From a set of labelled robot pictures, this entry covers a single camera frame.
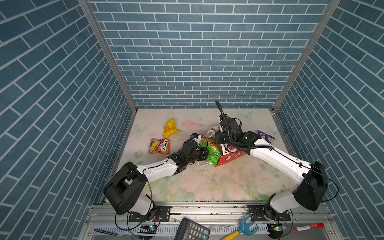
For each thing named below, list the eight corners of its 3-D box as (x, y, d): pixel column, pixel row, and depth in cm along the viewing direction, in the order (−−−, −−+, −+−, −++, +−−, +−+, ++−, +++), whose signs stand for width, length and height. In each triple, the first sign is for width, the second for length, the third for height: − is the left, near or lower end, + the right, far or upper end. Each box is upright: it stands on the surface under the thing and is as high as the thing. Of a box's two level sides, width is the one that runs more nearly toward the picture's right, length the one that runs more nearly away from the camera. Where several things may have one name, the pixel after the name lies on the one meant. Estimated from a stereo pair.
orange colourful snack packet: (149, 154, 97) (147, 151, 93) (152, 141, 103) (151, 138, 100) (168, 154, 97) (168, 151, 94) (170, 141, 103) (170, 138, 100)
